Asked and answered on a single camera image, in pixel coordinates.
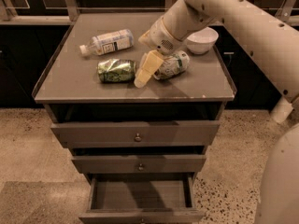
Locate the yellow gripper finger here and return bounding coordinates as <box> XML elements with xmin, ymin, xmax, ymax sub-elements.
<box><xmin>138</xmin><ymin>31</ymin><xmax>150</xmax><ymax>46</ymax></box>
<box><xmin>134</xmin><ymin>50</ymin><xmax>164</xmax><ymax>88</ymax></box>

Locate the white ceramic bowl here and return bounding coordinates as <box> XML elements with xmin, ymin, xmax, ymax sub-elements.
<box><xmin>186</xmin><ymin>27</ymin><xmax>219</xmax><ymax>54</ymax></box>

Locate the clear plastic bottle white label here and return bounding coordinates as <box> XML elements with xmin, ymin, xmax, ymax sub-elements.
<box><xmin>79</xmin><ymin>29</ymin><xmax>134</xmax><ymax>57</ymax></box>

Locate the white cylindrical post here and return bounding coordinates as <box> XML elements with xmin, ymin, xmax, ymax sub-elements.
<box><xmin>270</xmin><ymin>97</ymin><xmax>293</xmax><ymax>123</ymax></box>

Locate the grey middle drawer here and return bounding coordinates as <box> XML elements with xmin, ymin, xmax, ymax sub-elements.
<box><xmin>72</xmin><ymin>154</ymin><xmax>206</xmax><ymax>174</ymax></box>

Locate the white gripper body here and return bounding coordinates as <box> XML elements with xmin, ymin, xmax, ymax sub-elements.
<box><xmin>147</xmin><ymin>17</ymin><xmax>184</xmax><ymax>55</ymax></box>

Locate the white green soda can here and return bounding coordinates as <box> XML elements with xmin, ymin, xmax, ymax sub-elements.
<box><xmin>153</xmin><ymin>50</ymin><xmax>190</xmax><ymax>80</ymax></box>

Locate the metal railing frame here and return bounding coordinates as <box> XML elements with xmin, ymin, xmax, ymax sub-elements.
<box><xmin>0</xmin><ymin>0</ymin><xmax>299</xmax><ymax>26</ymax></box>

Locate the crushed green can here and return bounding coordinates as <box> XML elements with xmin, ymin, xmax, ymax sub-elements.
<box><xmin>97</xmin><ymin>59</ymin><xmax>136</xmax><ymax>83</ymax></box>

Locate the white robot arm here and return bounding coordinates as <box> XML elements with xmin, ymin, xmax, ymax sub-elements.
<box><xmin>135</xmin><ymin>0</ymin><xmax>299</xmax><ymax>224</ymax></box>

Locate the grey drawer cabinet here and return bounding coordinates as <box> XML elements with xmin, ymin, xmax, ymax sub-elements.
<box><xmin>32</xmin><ymin>11</ymin><xmax>237</xmax><ymax>224</ymax></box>

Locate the grey bottom drawer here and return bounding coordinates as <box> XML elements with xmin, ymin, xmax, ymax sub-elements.
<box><xmin>79</xmin><ymin>174</ymin><xmax>205</xmax><ymax>224</ymax></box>

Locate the grey drawer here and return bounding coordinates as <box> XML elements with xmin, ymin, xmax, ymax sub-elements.
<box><xmin>72</xmin><ymin>154</ymin><xmax>206</xmax><ymax>174</ymax></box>
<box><xmin>51</xmin><ymin>120</ymin><xmax>220</xmax><ymax>148</ymax></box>
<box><xmin>79</xmin><ymin>174</ymin><xmax>205</xmax><ymax>224</ymax></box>

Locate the grey top drawer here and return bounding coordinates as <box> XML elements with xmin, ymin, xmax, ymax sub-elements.
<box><xmin>51</xmin><ymin>120</ymin><xmax>220</xmax><ymax>148</ymax></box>

